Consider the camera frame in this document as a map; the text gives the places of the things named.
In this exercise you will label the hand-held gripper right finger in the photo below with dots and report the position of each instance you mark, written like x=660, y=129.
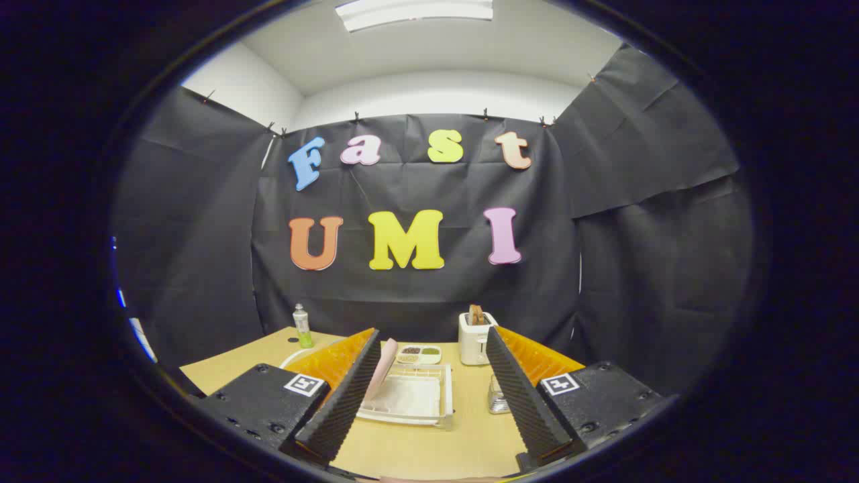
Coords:
x=520, y=396

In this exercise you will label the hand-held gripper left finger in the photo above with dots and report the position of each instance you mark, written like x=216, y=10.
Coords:
x=349, y=396

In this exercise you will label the pink plate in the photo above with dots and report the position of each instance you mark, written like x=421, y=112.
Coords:
x=381, y=367

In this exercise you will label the white divided condiment dish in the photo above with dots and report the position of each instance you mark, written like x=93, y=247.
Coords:
x=419, y=354

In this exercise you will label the white toaster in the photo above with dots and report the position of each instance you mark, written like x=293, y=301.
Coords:
x=474, y=342

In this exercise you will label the clear bottle with green liquid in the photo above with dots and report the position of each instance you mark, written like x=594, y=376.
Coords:
x=302, y=325

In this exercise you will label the brown toast slice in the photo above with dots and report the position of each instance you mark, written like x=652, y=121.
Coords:
x=476, y=314

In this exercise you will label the black backdrop cloth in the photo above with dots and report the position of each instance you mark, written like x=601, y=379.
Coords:
x=416, y=295

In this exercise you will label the ceiling light panel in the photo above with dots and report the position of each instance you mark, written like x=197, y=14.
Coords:
x=413, y=12

